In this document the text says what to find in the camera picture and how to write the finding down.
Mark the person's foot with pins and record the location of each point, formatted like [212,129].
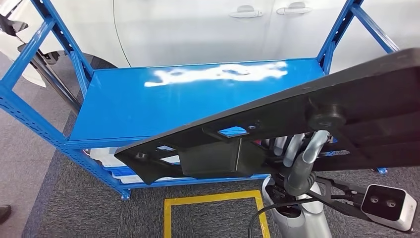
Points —
[4,213]

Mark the black metal stand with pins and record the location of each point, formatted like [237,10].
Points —
[55,78]

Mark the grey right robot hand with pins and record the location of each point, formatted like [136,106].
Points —
[300,161]

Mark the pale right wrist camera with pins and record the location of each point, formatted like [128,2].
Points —
[388,207]

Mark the black plastic panel part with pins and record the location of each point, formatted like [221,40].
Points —
[361,95]

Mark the black camera bracket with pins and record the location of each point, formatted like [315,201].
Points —
[341,203]

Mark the blue plastic bin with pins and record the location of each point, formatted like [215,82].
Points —
[118,170]

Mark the white car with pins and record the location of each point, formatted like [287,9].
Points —
[197,29]

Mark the blue metal shelf rack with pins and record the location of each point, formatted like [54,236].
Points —
[147,108]

